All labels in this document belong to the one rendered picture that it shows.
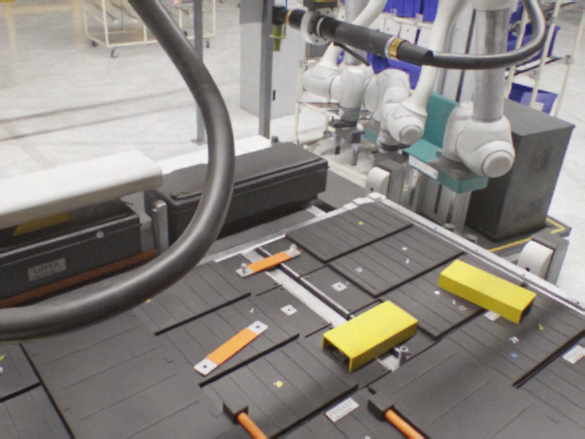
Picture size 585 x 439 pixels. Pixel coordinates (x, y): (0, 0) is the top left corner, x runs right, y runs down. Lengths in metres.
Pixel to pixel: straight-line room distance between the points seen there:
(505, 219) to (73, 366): 2.16
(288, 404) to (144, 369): 0.23
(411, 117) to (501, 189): 0.79
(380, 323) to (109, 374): 0.45
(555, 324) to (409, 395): 0.36
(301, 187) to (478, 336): 0.56
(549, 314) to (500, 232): 1.62
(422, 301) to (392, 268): 0.11
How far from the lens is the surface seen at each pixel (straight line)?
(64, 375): 0.97
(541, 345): 1.12
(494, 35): 2.05
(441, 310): 1.13
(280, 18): 1.49
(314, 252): 1.23
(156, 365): 0.96
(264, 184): 1.32
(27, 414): 0.94
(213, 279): 1.14
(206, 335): 1.01
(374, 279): 1.17
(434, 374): 0.98
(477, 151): 2.13
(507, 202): 2.73
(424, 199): 2.91
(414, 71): 3.47
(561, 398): 1.03
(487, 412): 0.95
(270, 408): 0.90
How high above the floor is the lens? 1.66
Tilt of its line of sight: 28 degrees down
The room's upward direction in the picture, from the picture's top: 3 degrees clockwise
